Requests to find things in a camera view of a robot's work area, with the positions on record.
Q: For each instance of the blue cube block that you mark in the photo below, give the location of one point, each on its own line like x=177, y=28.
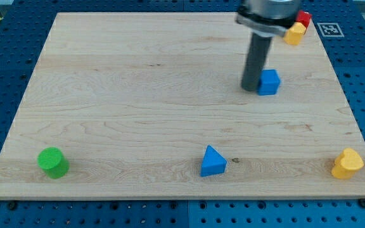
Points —
x=269, y=83

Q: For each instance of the yellow heart block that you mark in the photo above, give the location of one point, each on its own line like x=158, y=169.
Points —
x=347, y=164

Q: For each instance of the blue triangle block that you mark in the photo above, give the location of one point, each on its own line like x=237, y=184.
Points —
x=213, y=162

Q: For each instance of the light wooden board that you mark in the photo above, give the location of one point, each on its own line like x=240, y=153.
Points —
x=133, y=99

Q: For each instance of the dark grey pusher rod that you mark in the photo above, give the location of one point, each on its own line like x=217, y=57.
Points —
x=256, y=58

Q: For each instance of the yellow pentagon block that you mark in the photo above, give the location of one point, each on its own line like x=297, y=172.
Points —
x=294, y=34

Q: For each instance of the green cylinder block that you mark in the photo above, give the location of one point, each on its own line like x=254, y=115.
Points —
x=53, y=163

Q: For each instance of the red block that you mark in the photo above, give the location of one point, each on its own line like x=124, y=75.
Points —
x=304, y=18

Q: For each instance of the white fiducial marker tag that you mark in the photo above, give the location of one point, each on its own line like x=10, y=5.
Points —
x=330, y=29

